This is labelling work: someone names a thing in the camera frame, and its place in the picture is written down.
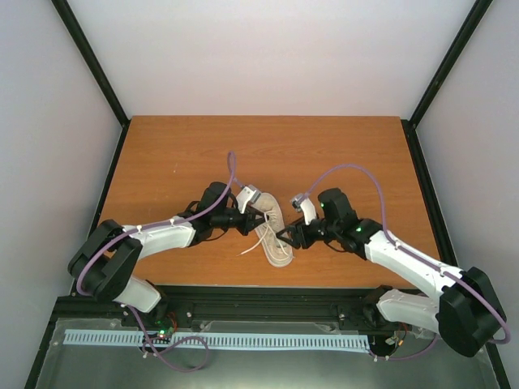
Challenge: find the left black frame post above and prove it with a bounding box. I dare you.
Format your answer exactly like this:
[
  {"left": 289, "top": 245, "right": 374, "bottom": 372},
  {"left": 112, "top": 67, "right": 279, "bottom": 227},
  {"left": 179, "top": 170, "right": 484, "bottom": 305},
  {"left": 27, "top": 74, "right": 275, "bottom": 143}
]
[{"left": 51, "top": 0, "right": 131, "bottom": 129}]

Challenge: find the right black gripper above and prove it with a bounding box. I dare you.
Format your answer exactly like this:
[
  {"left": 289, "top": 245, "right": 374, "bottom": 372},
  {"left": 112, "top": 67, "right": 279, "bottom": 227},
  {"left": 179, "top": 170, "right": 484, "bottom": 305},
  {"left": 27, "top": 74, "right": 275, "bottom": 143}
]
[{"left": 277, "top": 216, "right": 340, "bottom": 249}]

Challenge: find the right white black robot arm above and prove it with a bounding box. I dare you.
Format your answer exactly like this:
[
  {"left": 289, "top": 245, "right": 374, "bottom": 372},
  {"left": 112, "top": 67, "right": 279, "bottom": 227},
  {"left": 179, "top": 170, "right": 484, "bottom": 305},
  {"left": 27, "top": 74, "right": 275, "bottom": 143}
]
[{"left": 277, "top": 188, "right": 510, "bottom": 357}]

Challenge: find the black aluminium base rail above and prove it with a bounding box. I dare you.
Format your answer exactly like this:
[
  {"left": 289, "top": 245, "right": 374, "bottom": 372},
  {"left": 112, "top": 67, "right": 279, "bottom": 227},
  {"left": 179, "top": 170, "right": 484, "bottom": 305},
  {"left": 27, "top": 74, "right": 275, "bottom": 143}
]
[{"left": 48, "top": 283, "right": 487, "bottom": 337}]

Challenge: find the beige canvas sneaker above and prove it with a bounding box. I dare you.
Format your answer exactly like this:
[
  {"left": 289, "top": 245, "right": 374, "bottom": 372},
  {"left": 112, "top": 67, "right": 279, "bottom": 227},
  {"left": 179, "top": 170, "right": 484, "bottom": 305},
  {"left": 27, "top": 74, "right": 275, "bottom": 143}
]
[{"left": 253, "top": 192, "right": 294, "bottom": 267}]

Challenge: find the right black frame post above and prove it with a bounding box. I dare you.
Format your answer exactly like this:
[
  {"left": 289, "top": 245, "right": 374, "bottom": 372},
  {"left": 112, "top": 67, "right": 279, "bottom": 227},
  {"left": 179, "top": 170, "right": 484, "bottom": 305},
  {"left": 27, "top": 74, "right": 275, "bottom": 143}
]
[{"left": 408, "top": 0, "right": 494, "bottom": 129}]

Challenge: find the green lit circuit board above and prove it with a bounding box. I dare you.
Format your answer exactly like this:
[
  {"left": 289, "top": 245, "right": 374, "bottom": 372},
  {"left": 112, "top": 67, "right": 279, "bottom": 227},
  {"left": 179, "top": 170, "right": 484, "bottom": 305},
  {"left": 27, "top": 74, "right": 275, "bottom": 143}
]
[{"left": 145, "top": 312, "right": 178, "bottom": 343}]

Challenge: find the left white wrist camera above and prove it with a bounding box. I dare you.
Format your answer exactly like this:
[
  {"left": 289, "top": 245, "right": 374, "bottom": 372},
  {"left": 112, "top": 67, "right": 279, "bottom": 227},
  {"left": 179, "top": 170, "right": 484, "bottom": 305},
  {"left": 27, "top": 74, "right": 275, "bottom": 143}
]
[{"left": 236, "top": 185, "right": 261, "bottom": 214}]

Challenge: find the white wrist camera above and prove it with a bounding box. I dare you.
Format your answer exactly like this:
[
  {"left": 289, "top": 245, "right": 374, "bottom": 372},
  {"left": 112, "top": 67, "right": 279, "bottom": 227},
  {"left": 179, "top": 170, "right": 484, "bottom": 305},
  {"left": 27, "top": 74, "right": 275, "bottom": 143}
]
[
  {"left": 290, "top": 194, "right": 317, "bottom": 225},
  {"left": 236, "top": 185, "right": 261, "bottom": 214}
]

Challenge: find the black frame post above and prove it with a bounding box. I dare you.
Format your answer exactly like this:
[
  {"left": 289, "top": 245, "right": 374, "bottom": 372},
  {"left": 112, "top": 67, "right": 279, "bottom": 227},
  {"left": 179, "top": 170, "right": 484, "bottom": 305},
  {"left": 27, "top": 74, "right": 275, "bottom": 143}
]
[
  {"left": 408, "top": 0, "right": 494, "bottom": 129},
  {"left": 51, "top": 0, "right": 131, "bottom": 129}
]

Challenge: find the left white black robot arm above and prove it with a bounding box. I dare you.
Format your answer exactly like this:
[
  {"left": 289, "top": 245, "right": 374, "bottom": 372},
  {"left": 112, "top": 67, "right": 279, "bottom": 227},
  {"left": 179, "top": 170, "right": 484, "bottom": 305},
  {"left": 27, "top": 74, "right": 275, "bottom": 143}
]
[{"left": 68, "top": 182, "right": 268, "bottom": 327}]

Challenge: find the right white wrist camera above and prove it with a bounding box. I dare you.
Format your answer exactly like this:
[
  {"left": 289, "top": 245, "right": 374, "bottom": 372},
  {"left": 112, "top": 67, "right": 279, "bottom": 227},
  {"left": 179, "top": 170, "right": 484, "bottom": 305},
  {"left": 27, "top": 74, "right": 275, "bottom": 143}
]
[{"left": 290, "top": 194, "right": 317, "bottom": 225}]

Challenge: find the light blue cable duct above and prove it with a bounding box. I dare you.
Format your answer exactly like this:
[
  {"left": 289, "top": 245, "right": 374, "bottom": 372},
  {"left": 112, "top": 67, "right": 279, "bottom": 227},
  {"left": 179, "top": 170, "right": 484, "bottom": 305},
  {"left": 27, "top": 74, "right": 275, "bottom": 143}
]
[{"left": 62, "top": 329, "right": 370, "bottom": 353}]

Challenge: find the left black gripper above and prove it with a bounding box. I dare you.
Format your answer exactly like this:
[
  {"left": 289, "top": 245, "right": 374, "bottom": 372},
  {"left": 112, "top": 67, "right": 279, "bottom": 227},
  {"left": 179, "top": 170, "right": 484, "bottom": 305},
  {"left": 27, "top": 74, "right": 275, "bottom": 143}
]
[{"left": 212, "top": 205, "right": 269, "bottom": 237}]

